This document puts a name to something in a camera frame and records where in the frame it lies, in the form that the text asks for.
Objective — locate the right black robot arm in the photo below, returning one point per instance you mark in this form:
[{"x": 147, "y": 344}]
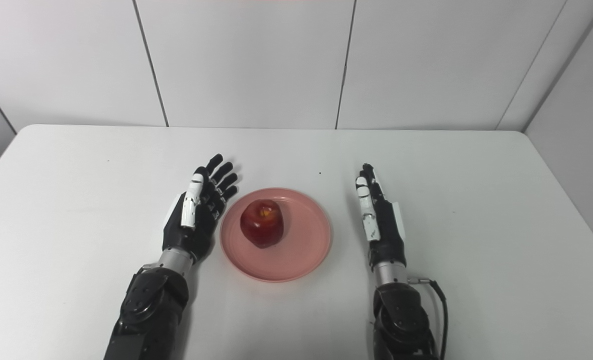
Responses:
[{"x": 401, "y": 320}]

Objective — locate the pink round plate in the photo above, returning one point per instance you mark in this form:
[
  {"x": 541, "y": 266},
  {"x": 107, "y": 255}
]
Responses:
[{"x": 301, "y": 245}]

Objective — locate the red apple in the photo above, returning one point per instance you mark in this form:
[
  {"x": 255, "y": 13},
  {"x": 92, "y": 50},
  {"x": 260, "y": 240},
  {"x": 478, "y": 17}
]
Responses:
[{"x": 261, "y": 223}]

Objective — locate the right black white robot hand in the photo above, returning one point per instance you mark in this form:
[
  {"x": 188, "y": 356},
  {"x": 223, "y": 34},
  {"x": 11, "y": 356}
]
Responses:
[{"x": 389, "y": 235}]

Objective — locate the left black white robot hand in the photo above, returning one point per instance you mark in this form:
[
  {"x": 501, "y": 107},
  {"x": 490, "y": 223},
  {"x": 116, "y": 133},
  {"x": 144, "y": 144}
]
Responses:
[{"x": 189, "y": 235}]

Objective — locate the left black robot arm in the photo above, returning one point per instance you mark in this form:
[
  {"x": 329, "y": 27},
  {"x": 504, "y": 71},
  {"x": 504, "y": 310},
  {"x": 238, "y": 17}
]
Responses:
[{"x": 146, "y": 310}]

